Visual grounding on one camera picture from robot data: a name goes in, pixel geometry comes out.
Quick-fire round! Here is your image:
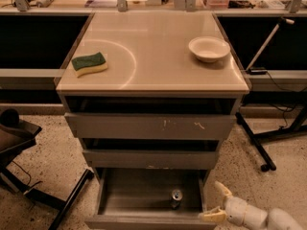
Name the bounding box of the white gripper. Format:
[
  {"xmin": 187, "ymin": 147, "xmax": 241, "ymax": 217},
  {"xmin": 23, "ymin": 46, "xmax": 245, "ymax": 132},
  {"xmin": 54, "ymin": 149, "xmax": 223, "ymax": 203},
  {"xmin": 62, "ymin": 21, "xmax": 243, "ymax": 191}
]
[{"xmin": 201, "ymin": 181, "xmax": 248, "ymax": 226}]

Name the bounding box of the white bowl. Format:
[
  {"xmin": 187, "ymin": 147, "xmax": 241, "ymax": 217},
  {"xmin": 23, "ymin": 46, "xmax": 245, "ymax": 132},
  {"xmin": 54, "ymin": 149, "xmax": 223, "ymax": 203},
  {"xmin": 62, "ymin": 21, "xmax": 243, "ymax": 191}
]
[{"xmin": 188, "ymin": 36, "xmax": 230, "ymax": 63}]

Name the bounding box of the grey drawer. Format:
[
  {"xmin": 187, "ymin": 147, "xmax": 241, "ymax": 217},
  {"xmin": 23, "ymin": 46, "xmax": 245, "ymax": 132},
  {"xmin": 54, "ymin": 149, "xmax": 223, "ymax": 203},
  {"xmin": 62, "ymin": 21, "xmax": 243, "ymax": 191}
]
[
  {"xmin": 83, "ymin": 149, "xmax": 219, "ymax": 170},
  {"xmin": 65, "ymin": 113, "xmax": 235, "ymax": 140},
  {"xmin": 85, "ymin": 169, "xmax": 216, "ymax": 230}
]

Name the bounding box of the grey middle drawer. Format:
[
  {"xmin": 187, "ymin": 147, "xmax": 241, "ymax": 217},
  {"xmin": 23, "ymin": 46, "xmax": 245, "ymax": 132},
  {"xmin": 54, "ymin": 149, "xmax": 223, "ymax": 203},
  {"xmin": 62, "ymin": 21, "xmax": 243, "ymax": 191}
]
[{"xmin": 83, "ymin": 149, "xmax": 219, "ymax": 170}]

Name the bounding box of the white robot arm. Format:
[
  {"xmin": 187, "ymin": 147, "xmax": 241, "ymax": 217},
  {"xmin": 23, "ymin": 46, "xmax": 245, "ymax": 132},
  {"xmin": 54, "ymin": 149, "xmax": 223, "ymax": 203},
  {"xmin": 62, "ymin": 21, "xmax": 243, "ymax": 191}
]
[{"xmin": 199, "ymin": 181, "xmax": 304, "ymax": 230}]

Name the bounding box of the grey bottom drawer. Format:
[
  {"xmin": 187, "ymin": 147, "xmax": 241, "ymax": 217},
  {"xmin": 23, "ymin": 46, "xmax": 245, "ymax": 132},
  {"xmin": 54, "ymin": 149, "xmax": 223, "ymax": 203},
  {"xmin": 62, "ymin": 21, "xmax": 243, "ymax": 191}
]
[{"xmin": 85, "ymin": 169, "xmax": 216, "ymax": 230}]

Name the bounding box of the black stand base right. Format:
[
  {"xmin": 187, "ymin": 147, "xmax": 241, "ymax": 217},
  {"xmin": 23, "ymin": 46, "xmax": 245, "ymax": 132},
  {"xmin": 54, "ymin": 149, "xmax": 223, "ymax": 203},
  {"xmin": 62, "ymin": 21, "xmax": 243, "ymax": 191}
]
[{"xmin": 235, "ymin": 106, "xmax": 307, "ymax": 172}]

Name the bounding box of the grey top drawer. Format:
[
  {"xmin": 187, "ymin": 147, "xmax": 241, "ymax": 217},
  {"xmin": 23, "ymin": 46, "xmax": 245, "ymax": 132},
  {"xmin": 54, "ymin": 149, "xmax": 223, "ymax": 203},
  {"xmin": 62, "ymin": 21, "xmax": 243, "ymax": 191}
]
[{"xmin": 65, "ymin": 113, "xmax": 235, "ymax": 140}]

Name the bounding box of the black chair left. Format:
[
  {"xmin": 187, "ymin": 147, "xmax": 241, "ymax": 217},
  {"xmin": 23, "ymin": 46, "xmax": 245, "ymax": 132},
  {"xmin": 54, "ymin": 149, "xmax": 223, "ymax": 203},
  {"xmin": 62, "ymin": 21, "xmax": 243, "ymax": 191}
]
[{"xmin": 0, "ymin": 115, "xmax": 87, "ymax": 230}]

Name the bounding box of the grey drawer cabinet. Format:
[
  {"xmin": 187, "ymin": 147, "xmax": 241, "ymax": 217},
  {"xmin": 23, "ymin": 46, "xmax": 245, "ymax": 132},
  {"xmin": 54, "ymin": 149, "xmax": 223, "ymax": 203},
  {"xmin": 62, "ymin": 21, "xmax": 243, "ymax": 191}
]
[{"xmin": 54, "ymin": 11, "xmax": 252, "ymax": 177}]

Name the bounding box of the green yellow sponge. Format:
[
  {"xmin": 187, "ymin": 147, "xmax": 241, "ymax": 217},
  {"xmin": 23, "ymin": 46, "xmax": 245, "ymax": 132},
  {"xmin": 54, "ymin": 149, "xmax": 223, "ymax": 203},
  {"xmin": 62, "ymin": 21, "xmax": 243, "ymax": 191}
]
[{"xmin": 71, "ymin": 52, "xmax": 107, "ymax": 78}]

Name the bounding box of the silver redbull can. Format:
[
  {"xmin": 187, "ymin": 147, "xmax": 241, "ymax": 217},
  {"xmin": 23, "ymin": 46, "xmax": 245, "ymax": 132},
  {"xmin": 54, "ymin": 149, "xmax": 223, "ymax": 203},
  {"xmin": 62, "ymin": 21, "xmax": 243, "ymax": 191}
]
[{"xmin": 170, "ymin": 189, "xmax": 183, "ymax": 209}]

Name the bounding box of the white pole with clamp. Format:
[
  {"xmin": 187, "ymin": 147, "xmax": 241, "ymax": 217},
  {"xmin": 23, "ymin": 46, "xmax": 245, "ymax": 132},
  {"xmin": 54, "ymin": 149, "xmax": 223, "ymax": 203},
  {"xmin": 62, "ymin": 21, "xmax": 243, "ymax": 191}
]
[{"xmin": 246, "ymin": 17, "xmax": 295, "ymax": 75}]

